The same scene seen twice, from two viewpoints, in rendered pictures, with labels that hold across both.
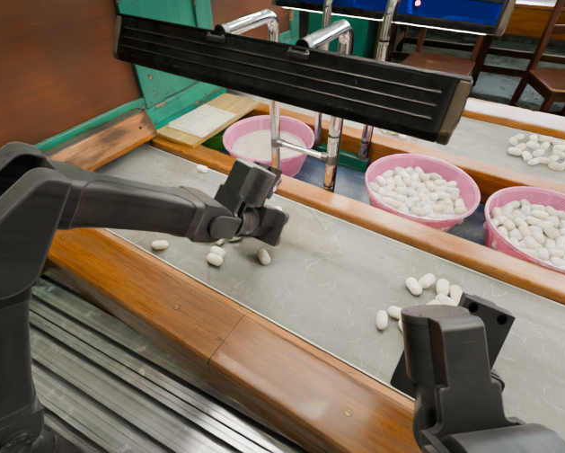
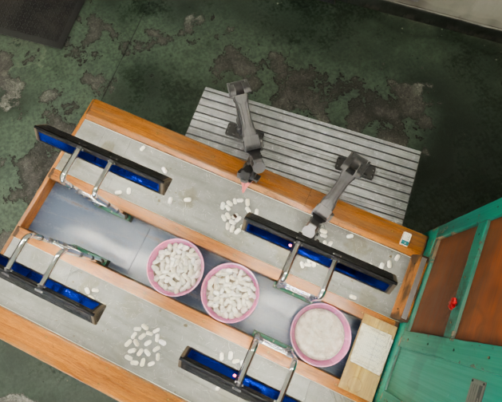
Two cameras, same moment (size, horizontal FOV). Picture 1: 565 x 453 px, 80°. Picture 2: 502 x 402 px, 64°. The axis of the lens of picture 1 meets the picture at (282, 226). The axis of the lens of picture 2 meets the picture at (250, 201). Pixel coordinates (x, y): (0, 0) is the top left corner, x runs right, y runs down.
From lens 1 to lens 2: 1.57 m
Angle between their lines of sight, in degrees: 61
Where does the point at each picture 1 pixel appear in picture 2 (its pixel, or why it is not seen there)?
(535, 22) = not seen: outside the picture
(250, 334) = (300, 198)
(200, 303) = not seen: hidden behind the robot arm
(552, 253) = (179, 254)
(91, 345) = (360, 201)
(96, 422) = not seen: hidden behind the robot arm
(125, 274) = (354, 215)
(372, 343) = (259, 204)
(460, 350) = (257, 156)
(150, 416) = (327, 182)
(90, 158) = (408, 274)
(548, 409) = (211, 191)
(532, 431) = (248, 146)
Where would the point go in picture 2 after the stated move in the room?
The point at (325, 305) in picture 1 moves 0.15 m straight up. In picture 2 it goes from (276, 217) to (277, 210)
